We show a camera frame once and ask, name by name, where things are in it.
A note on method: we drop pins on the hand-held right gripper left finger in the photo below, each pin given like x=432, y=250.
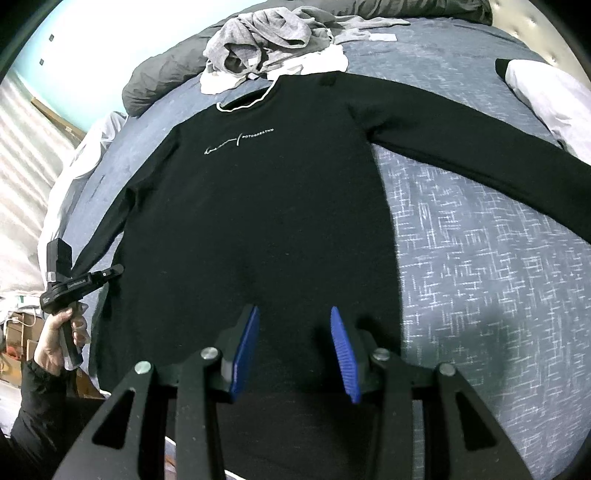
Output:
x=244, y=350

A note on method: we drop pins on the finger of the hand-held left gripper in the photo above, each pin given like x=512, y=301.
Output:
x=108, y=273

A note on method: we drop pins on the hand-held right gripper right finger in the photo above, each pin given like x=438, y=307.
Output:
x=344, y=355

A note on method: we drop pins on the black long-sleeve sweater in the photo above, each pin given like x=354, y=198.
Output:
x=277, y=207

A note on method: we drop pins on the person's left forearm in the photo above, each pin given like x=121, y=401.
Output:
x=41, y=415

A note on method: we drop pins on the person's left hand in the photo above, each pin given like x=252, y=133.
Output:
x=48, y=346

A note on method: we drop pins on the cardboard box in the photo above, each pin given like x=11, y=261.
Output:
x=87, y=385

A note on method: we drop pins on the striped beige curtain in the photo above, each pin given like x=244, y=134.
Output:
x=27, y=184

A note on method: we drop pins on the crumpled light grey sheet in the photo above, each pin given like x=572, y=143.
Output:
x=87, y=152

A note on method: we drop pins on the wooden poles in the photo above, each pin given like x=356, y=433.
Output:
x=55, y=115

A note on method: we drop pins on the dark grey rolled duvet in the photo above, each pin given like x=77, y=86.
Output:
x=161, y=74

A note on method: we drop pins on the grey long-sleeve garment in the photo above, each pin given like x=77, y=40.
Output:
x=258, y=32

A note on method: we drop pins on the white garment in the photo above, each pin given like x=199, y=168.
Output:
x=323, y=60

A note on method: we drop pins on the black cloth under pillow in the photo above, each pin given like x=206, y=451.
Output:
x=502, y=68

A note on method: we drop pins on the light grey pillow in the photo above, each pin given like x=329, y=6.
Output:
x=545, y=92

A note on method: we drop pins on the cream tufted headboard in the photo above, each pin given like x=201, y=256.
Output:
x=531, y=27

